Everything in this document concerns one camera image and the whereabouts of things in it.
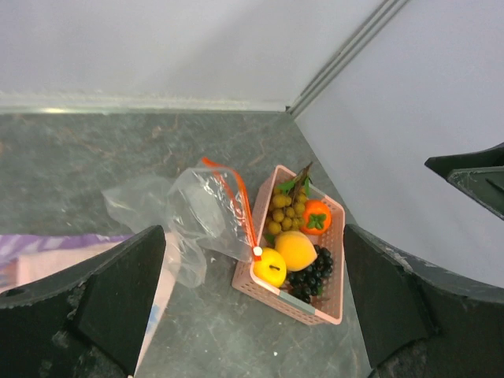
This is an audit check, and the pink purple printed cloth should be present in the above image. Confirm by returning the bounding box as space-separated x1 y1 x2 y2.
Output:
1 242 176 365

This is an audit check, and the fake dark grape bunch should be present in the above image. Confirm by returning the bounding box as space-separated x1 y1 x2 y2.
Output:
287 245 335 304

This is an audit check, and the clear zip top bag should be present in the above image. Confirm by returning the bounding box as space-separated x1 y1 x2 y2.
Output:
102 158 262 288

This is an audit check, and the fake yellow lemon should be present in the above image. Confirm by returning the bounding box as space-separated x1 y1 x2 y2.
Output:
253 247 287 288

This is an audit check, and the pink plastic basket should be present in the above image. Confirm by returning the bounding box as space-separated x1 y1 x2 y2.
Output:
232 188 345 325

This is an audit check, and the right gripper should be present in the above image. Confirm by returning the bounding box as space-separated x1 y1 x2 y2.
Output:
424 143 503 220

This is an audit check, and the fake peach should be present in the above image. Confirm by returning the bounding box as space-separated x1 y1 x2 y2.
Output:
274 231 317 272

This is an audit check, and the fake orange persimmon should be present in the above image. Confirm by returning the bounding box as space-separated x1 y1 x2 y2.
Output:
300 199 332 235

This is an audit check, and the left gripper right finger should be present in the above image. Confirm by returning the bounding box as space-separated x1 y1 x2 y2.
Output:
343 224 503 377

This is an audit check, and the fake brown longan bunch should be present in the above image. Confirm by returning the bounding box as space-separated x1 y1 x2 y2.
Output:
263 162 313 246

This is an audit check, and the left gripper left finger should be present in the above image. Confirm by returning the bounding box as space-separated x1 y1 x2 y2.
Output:
1 226 165 377

